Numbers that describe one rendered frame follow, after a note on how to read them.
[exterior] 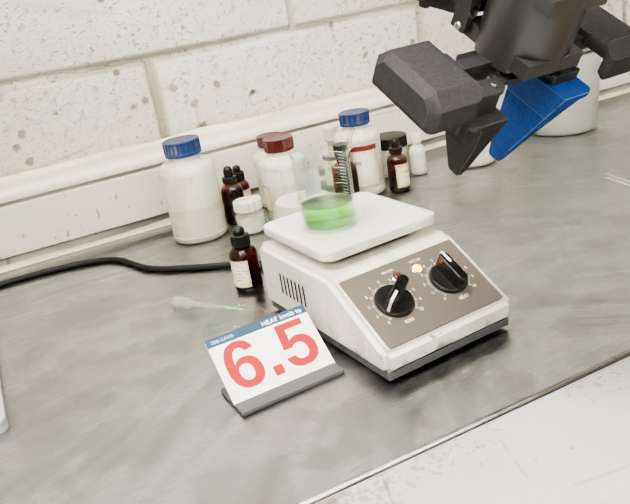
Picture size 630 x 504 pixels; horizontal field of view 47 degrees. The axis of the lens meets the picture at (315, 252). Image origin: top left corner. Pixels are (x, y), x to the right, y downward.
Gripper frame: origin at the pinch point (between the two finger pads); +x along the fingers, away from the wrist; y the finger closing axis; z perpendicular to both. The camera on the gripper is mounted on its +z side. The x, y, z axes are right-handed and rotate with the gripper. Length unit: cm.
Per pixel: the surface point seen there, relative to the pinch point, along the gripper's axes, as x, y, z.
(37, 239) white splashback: 44, 22, 45
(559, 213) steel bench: 25.0, -27.0, 6.0
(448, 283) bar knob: 14.6, 0.3, -2.0
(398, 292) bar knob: 13.2, 5.6, -1.7
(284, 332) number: 19.4, 12.5, 2.6
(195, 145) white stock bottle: 30.1, 2.8, 38.5
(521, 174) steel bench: 32, -36, 18
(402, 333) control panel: 15.0, 6.6, -4.1
